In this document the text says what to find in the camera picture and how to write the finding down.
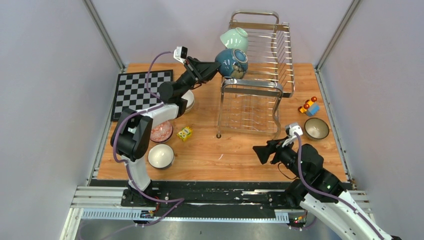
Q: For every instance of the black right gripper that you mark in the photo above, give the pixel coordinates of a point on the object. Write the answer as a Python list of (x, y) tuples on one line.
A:
[(263, 152)]

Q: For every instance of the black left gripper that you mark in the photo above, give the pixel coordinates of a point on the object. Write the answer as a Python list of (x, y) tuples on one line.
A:
[(201, 71)]

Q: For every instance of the plain cream bowl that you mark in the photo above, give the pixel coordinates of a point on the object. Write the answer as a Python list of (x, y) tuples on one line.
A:
[(189, 96)]

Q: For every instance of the dark blue glazed bowl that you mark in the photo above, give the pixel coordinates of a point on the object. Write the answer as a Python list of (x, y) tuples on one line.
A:
[(233, 63)]

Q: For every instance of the steel two-tier dish rack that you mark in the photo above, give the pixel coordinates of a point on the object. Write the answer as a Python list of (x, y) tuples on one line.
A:
[(251, 104)]

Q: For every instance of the dark patterned rim bowl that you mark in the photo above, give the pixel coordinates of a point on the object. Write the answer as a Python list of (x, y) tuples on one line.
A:
[(316, 129)]

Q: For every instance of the teal white striped bowl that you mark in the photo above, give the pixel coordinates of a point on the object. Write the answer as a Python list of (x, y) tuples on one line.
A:
[(161, 156)]

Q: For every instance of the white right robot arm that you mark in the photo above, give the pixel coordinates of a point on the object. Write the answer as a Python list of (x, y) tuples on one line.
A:
[(320, 192)]

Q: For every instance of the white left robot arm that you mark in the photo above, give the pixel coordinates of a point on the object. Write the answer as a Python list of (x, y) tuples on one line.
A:
[(131, 137)]

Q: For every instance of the mint green glazed bowl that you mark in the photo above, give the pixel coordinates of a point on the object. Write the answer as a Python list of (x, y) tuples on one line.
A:
[(235, 38)]

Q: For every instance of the yellow green toy block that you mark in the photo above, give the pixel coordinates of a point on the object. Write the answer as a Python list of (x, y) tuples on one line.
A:
[(185, 133)]

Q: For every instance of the orange blue toy car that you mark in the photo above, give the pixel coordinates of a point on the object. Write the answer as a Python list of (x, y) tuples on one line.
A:
[(310, 107)]

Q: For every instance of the black white chessboard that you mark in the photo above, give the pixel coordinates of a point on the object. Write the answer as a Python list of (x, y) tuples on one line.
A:
[(134, 92)]

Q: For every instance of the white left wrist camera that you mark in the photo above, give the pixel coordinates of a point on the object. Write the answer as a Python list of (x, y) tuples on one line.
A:
[(180, 54)]

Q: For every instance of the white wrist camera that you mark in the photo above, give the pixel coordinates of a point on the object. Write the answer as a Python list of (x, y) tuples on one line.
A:
[(180, 54), (293, 131)]

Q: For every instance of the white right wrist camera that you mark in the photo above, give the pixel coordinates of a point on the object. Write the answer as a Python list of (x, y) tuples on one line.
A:
[(293, 131)]

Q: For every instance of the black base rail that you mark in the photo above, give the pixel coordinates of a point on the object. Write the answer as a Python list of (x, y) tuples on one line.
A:
[(208, 199)]

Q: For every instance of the aluminium left frame post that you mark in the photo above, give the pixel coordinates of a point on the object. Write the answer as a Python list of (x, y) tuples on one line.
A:
[(104, 34)]

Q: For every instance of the aluminium frame post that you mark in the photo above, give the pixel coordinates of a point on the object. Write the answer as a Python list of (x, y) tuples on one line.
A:
[(104, 34), (350, 12)]

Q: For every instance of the aluminium right frame post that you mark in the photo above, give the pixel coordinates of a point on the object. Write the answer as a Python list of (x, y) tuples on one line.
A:
[(350, 12)]

